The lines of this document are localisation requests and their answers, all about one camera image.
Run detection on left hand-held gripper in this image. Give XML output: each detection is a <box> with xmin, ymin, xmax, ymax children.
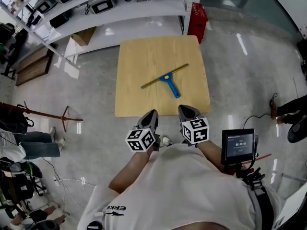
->
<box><xmin>124</xmin><ymin>109</ymin><xmax>161</xmax><ymax>153</ymax></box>

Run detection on white metal shelf unit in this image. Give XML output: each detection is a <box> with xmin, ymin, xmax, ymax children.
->
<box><xmin>0</xmin><ymin>0</ymin><xmax>204</xmax><ymax>69</ymax></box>

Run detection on red-brown coat rack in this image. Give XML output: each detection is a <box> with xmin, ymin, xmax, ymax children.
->
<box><xmin>0</xmin><ymin>101</ymin><xmax>84</xmax><ymax>133</ymax></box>

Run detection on black office chair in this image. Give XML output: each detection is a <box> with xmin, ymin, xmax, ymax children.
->
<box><xmin>0</xmin><ymin>157</ymin><xmax>47</xmax><ymax>213</ymax></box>

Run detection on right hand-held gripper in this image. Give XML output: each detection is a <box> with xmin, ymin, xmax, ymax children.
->
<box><xmin>177</xmin><ymin>104</ymin><xmax>210</xmax><ymax>145</ymax></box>

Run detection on black floor cable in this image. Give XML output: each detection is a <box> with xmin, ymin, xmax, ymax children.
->
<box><xmin>241</xmin><ymin>113</ymin><xmax>277</xmax><ymax>129</ymax></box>

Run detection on orange floor power strip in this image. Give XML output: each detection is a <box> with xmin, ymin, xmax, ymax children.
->
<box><xmin>269</xmin><ymin>92</ymin><xmax>279</xmax><ymax>120</ymax></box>

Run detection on blue handle squeegee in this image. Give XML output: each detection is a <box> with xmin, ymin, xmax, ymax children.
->
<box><xmin>141</xmin><ymin>63</ymin><xmax>190</xmax><ymax>99</ymax></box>

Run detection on white floor cable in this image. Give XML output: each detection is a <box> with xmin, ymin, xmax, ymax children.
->
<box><xmin>42</xmin><ymin>157</ymin><xmax>96</xmax><ymax>210</ymax></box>

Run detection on group of white screen devices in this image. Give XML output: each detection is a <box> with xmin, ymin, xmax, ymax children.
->
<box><xmin>31</xmin><ymin>0</ymin><xmax>118</xmax><ymax>16</ymax></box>

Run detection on wooden pedestal table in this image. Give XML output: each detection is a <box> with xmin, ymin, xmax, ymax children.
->
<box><xmin>114</xmin><ymin>34</ymin><xmax>212</xmax><ymax>118</ymax></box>

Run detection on person's right forearm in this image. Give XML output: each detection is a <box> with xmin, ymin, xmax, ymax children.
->
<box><xmin>195</xmin><ymin>140</ymin><xmax>238</xmax><ymax>176</ymax></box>

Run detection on red plastic crate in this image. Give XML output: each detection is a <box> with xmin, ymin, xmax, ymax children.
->
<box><xmin>187</xmin><ymin>2</ymin><xmax>209</xmax><ymax>44</ymax></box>

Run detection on brown wooden platform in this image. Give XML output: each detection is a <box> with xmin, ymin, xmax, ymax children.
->
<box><xmin>15</xmin><ymin>45</ymin><xmax>54</xmax><ymax>87</ymax></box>

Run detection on brown cardboard box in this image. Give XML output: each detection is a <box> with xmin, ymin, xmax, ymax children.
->
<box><xmin>71</xmin><ymin>26</ymin><xmax>97</xmax><ymax>47</ymax></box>

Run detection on person's left forearm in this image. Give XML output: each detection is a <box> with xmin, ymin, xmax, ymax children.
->
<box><xmin>108</xmin><ymin>149</ymin><xmax>154</xmax><ymax>194</ymax></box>

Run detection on black chest rig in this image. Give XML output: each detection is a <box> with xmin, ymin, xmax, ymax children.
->
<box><xmin>224</xmin><ymin>135</ymin><xmax>276</xmax><ymax>230</ymax></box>

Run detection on black box device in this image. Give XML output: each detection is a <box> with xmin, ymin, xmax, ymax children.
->
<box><xmin>49</xmin><ymin>10</ymin><xmax>73</xmax><ymax>29</ymax></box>

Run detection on black chest monitor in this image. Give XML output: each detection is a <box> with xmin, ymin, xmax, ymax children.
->
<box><xmin>221</xmin><ymin>128</ymin><xmax>256</xmax><ymax>166</ymax></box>

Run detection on person's white shoe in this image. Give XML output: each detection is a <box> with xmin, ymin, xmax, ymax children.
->
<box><xmin>160</xmin><ymin>135</ymin><xmax>174</xmax><ymax>148</ymax></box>

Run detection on black round seat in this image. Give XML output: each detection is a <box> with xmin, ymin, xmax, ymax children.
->
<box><xmin>287</xmin><ymin>115</ymin><xmax>307</xmax><ymax>144</ymax></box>

